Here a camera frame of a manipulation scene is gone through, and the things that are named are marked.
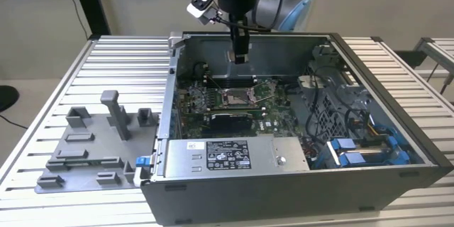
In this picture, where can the silver CPU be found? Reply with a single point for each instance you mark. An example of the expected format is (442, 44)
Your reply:
(232, 57)

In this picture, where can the blue case latch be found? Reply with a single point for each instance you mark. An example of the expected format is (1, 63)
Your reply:
(140, 162)

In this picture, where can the metal drive cage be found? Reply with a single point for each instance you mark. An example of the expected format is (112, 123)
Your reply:
(332, 99)

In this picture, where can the black power supply label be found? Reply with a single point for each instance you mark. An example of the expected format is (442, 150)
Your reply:
(227, 155)

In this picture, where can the black round chair base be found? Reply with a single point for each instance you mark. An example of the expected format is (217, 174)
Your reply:
(6, 98)

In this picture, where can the green motherboard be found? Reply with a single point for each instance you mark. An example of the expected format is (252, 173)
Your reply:
(280, 115)

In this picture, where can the white case label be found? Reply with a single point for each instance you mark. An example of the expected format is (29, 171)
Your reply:
(245, 46)

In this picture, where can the silver power supply unit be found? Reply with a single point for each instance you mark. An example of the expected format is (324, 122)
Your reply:
(262, 155)

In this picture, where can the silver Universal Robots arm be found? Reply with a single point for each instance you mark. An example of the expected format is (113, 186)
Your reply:
(270, 9)

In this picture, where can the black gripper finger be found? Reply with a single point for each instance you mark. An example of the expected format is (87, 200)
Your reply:
(240, 38)

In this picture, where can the CPU socket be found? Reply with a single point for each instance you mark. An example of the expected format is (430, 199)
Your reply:
(236, 99)

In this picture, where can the grey parts rack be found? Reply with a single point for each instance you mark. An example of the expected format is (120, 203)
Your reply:
(105, 147)

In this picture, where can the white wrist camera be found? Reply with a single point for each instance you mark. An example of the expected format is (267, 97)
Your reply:
(197, 11)

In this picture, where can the aluminium side table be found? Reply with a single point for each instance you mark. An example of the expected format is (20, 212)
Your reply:
(439, 51)

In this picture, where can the black metal post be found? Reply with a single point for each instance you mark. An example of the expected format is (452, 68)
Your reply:
(91, 3)

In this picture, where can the blue disk carrier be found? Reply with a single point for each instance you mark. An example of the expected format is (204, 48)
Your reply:
(344, 144)
(352, 159)

